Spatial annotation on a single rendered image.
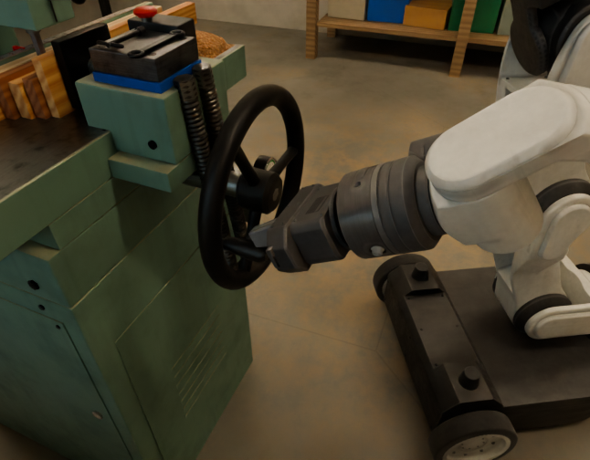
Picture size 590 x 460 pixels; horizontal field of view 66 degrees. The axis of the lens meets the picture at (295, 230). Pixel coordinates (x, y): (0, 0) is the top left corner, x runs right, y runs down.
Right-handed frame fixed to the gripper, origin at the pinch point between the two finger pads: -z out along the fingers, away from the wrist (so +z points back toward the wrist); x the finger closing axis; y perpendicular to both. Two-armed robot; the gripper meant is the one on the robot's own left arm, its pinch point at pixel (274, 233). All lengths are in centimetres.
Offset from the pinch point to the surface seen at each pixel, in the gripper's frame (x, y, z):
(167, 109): 4.0, 16.7, -8.7
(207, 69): 11.2, 18.5, -6.3
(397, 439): 30, -82, -25
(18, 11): 6.3, 35.0, -24.7
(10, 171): -8.6, 19.0, -22.5
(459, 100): 250, -66, -37
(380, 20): 300, -9, -82
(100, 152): 0.9, 15.9, -20.0
